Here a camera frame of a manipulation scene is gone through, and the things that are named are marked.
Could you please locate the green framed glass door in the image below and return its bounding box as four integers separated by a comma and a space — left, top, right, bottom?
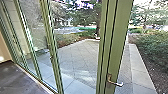
0, 0, 134, 94

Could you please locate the metal door handle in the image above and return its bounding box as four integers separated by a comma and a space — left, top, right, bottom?
106, 73, 125, 88

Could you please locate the large outdoor tree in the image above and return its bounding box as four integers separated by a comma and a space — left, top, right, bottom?
66, 0, 102, 38

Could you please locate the green outdoor shrub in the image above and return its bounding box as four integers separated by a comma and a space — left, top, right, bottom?
133, 31, 168, 68

